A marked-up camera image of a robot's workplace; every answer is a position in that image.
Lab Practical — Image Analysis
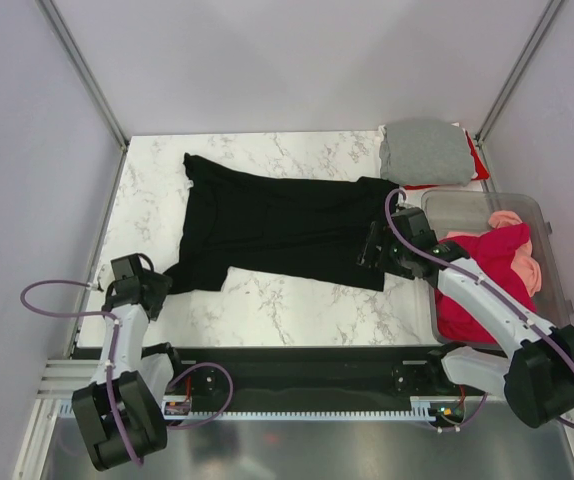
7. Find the left aluminium frame post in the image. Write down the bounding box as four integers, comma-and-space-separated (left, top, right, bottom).
35, 0, 131, 150

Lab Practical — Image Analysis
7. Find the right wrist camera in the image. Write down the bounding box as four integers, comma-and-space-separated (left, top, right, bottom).
392, 207, 431, 241

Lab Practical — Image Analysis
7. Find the aluminium frame post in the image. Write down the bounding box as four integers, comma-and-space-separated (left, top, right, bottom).
474, 0, 567, 145
35, 0, 131, 150

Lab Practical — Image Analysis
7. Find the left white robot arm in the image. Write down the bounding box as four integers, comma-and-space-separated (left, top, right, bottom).
72, 270, 187, 471

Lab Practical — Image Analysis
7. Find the magenta t-shirt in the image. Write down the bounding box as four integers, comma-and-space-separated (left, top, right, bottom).
436, 223, 538, 355

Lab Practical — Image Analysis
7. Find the folded red t-shirt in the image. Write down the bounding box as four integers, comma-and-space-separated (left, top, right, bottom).
405, 129, 490, 190

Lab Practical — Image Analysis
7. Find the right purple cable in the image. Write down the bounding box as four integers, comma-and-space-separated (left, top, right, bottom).
384, 187, 574, 432

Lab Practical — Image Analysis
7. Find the slotted white cable duct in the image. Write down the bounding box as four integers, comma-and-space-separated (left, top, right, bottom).
59, 394, 478, 420

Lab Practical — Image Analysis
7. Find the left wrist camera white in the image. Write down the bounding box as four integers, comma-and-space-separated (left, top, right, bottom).
110, 253, 149, 281

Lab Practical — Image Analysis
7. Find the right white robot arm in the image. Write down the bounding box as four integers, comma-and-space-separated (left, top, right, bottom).
357, 207, 574, 429

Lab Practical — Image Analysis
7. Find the black t-shirt blue logo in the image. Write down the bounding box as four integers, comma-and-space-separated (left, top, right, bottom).
165, 154, 397, 294

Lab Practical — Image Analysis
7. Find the clear plastic bin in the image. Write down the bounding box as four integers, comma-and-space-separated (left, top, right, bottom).
421, 190, 571, 327

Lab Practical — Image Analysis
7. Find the right aluminium frame post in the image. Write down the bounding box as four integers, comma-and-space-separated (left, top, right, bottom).
474, 0, 567, 145

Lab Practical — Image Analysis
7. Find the folded grey t-shirt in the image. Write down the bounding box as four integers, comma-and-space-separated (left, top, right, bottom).
379, 118, 475, 188

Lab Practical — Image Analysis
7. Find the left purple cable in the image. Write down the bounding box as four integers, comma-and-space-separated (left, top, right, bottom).
20, 279, 233, 466

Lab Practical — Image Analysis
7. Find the purple cable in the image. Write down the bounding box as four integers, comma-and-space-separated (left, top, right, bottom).
20, 279, 233, 466
384, 187, 574, 432

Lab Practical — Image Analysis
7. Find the salmon pink t-shirt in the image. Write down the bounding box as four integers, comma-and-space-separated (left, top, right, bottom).
488, 210, 542, 297

